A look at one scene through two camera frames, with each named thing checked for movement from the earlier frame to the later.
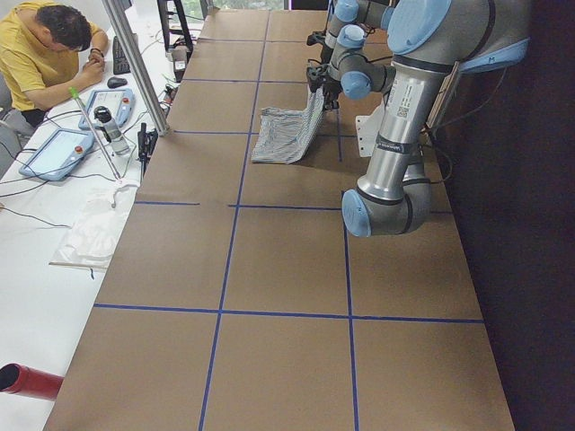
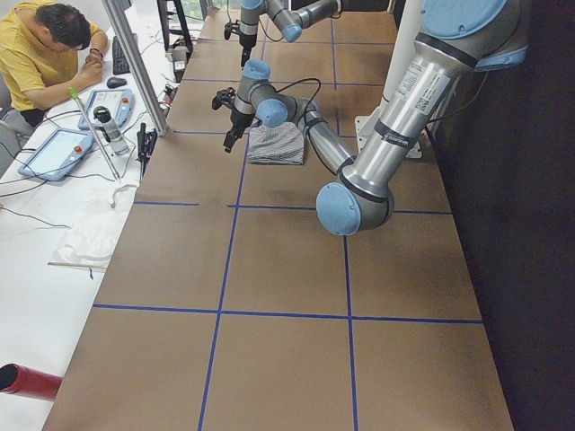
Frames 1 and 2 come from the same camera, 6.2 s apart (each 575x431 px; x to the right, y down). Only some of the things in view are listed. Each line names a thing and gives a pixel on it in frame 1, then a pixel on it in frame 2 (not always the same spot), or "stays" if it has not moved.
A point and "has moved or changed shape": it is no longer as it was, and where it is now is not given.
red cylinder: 18,378 stays
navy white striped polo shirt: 284,136 has moved or changed shape
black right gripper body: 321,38 → 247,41
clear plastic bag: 93,233 stays
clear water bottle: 119,142 stays
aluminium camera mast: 139,68 stays
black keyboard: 119,61 stays
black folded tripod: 145,146 stays
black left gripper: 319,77 → 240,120
